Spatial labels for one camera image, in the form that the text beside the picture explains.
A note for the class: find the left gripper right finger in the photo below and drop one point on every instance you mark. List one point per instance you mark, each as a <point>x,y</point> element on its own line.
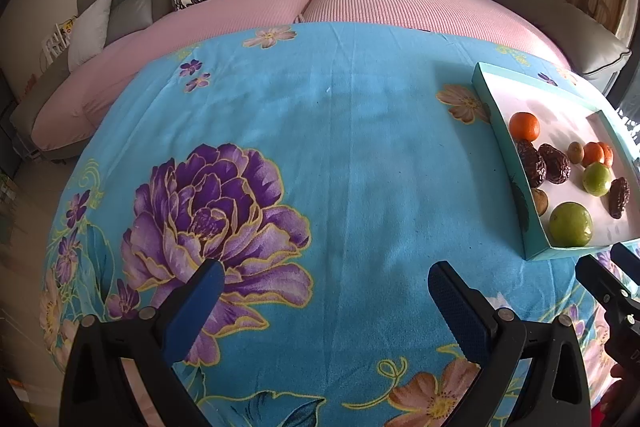
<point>555,391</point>

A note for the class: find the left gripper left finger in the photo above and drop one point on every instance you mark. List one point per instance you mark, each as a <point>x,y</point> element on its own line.
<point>96,390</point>

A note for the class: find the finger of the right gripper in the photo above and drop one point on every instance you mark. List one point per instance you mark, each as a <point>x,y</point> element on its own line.
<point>621,312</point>
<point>627,261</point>

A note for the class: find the dark red date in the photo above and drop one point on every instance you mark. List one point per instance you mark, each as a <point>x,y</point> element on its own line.
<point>533,164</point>
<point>557,164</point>
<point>618,197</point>

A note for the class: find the large green jujube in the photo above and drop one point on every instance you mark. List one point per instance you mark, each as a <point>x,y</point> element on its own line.
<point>570,225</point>

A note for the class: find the brown kiwi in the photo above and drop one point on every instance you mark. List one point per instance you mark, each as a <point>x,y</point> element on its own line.
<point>541,201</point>
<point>575,153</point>

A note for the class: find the orange mandarin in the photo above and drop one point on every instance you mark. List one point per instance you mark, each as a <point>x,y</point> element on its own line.
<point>608,155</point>
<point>593,154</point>
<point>524,126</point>

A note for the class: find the dark red date front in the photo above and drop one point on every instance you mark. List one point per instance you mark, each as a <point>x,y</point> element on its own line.
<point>533,164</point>

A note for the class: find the teal white cardboard tray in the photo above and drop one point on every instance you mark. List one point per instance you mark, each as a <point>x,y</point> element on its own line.
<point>574,171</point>

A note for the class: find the pink sofa cover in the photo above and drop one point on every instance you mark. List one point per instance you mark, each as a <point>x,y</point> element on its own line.
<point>67,104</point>

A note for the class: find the light grey pillow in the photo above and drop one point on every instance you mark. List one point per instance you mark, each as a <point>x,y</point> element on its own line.
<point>89,34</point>

